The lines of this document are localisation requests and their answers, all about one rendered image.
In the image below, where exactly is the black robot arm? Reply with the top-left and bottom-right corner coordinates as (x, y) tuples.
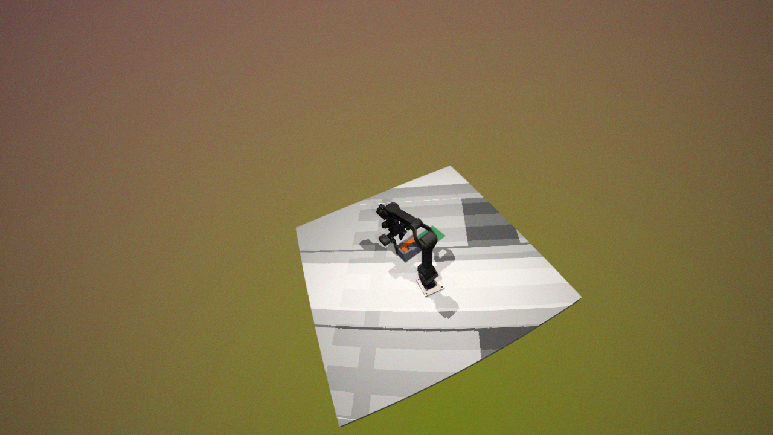
(376, 202), (438, 290)

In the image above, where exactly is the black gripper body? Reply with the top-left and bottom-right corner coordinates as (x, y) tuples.
(379, 222), (410, 246)

